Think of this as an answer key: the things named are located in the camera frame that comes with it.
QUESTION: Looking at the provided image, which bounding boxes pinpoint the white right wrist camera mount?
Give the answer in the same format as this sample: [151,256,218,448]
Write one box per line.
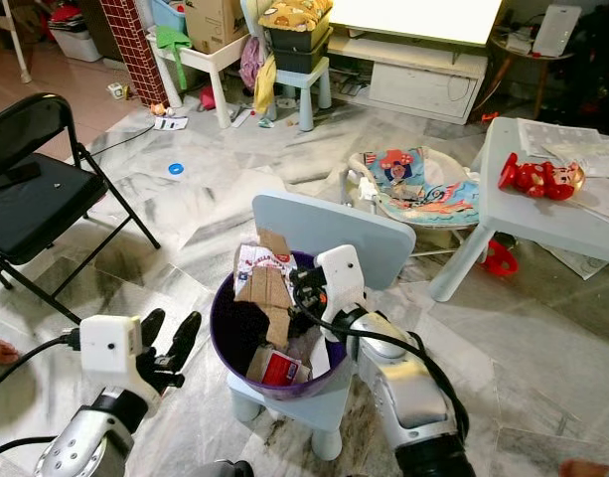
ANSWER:
[315,243,371,318]

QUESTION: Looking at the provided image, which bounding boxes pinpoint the purple plastic rubbish bin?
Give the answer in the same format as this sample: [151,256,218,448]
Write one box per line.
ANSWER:
[210,249,356,401]

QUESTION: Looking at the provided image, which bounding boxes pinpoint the white low bench table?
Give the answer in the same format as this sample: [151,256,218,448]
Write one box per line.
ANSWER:
[149,30,251,131]

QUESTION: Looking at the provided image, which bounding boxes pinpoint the black folding chair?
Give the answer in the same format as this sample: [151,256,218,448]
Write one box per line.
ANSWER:
[0,93,162,325]

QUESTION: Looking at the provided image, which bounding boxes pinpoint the pink hanging bag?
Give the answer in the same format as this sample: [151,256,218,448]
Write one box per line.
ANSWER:
[238,35,266,93]

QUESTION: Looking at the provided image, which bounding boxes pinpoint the white storage box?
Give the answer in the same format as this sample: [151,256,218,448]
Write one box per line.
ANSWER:
[45,5,102,64]

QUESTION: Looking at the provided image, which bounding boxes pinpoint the yellow hanging cloth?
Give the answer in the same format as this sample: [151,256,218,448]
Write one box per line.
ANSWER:
[251,54,278,116]

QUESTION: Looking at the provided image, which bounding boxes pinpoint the colourful baby bouncer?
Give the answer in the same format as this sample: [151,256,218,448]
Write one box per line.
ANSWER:
[346,146,485,231]

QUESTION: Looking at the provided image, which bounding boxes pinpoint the red white printed carton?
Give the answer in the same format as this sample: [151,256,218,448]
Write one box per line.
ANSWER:
[246,347,314,388]

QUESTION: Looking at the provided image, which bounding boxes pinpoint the dark round side table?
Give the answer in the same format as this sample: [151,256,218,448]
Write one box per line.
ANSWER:
[490,30,574,121]

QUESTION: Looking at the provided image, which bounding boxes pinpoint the pale blue kids chair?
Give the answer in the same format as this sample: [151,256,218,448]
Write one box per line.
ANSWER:
[228,191,417,462]

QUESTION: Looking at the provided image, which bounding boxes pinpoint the small white floor toy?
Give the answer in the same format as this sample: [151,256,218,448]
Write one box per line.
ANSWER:
[152,113,192,133]

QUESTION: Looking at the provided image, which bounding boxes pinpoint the yellow printed bag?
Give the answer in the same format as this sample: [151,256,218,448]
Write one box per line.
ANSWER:
[258,0,336,32]

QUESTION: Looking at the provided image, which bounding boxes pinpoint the white low tv cabinet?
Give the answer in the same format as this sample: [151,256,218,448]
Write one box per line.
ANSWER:
[328,37,490,126]

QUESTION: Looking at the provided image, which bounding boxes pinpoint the person's bare foot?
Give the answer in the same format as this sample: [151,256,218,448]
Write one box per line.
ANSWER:
[0,332,26,368]

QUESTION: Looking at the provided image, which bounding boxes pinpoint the white upright device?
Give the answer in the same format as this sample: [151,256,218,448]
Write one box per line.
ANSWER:
[532,4,584,59]

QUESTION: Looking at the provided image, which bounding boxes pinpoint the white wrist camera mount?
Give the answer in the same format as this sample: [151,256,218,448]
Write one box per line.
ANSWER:
[80,316,147,399]
[315,243,371,318]

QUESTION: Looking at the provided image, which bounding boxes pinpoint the clear plastic bag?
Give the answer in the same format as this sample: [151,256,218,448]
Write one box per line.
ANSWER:
[517,118,609,176]

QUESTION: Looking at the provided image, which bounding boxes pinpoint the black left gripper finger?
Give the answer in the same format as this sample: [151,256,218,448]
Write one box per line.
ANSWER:
[167,311,204,377]
[140,308,169,357]

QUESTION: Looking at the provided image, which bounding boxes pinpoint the brown cardboard carton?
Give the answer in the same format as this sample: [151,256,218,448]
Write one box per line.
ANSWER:
[233,228,296,351]

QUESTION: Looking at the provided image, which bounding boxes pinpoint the red brick pattern column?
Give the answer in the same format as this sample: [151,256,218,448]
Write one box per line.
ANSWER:
[97,0,170,111]

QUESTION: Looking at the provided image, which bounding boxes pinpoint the bright tv screen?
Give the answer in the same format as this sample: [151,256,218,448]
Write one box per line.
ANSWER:
[328,0,505,47]

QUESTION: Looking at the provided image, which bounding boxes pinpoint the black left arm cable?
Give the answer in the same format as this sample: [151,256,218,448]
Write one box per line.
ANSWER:
[0,332,84,464]

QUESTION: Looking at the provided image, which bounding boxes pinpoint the small white kids table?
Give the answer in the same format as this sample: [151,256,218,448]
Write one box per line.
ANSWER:
[427,115,609,303]

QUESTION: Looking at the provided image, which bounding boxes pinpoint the red plush toy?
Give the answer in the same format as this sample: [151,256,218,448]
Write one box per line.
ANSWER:
[497,151,587,203]

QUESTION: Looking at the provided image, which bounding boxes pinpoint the pale blue kids stool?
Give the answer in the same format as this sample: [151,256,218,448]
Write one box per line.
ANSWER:
[268,57,336,134]

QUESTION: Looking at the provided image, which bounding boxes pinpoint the green toy spade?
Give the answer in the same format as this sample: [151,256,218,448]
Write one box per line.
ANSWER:
[154,25,192,91]

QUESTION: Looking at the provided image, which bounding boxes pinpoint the white paper sheet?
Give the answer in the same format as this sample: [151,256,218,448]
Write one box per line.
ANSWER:
[546,245,609,280]

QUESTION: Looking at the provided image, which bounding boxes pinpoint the black stacked storage bins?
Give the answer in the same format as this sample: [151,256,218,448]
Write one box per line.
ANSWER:
[263,15,336,75]

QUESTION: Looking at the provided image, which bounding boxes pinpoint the small red floor toy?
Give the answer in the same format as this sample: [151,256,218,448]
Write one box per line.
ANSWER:
[482,238,522,277]

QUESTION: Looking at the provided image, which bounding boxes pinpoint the brown cardboard box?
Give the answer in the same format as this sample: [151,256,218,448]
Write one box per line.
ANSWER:
[183,0,251,57]

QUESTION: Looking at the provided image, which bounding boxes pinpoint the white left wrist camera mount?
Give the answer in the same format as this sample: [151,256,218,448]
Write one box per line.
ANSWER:
[80,316,147,399]

